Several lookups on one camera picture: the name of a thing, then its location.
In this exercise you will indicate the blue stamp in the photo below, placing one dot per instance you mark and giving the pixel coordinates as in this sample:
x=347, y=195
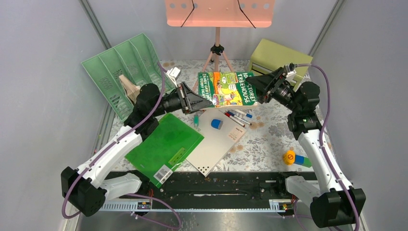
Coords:
x=217, y=124

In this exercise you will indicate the purple 52-storey treehouse book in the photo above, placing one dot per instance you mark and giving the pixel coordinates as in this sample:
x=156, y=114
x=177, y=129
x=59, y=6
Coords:
x=131, y=90

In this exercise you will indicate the green plastic folder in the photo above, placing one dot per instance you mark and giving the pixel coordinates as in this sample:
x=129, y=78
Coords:
x=165, y=149

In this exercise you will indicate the red whiteboard marker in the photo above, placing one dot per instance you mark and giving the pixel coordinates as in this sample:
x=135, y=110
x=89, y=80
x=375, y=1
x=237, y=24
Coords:
x=234, y=119

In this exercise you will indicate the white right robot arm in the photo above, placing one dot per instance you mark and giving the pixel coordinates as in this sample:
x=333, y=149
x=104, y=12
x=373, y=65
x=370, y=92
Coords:
x=336, y=201

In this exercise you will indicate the white sketch pad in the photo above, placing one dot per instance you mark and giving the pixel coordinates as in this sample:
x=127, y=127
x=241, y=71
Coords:
x=216, y=143

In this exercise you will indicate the teal stamp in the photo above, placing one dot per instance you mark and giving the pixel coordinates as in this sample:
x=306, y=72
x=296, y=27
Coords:
x=196, y=122

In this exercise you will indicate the yellow blue green toy block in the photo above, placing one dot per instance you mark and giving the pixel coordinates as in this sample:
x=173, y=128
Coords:
x=290, y=158

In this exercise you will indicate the yellow-green drawer cabinet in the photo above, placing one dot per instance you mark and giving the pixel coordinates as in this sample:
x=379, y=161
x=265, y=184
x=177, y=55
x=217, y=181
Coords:
x=269, y=56

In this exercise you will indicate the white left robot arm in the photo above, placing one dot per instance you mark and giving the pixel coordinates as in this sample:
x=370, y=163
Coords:
x=85, y=188

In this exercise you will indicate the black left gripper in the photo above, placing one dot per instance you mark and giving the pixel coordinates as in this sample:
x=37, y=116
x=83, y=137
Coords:
x=191, y=101

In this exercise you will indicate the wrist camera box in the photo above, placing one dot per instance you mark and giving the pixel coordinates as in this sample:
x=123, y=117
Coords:
x=173, y=74
x=289, y=70

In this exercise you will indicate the floral table mat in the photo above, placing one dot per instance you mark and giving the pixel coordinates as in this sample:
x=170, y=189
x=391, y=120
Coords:
x=261, y=148

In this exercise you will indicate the dark blue whiteboard marker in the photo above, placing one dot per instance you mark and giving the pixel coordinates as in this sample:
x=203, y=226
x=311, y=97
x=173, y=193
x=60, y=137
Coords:
x=238, y=118

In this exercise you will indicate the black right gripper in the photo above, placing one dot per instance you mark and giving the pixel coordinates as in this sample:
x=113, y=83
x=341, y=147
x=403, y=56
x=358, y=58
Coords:
x=264, y=83

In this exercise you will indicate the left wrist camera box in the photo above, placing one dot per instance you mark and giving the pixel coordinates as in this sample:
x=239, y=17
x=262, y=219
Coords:
x=173, y=74

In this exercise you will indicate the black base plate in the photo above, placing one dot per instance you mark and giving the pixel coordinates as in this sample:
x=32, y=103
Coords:
x=224, y=191

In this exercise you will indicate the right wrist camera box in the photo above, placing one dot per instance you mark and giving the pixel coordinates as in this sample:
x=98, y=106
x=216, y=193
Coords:
x=289, y=70

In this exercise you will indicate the pink music stand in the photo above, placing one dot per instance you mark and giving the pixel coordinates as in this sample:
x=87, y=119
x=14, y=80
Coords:
x=219, y=14

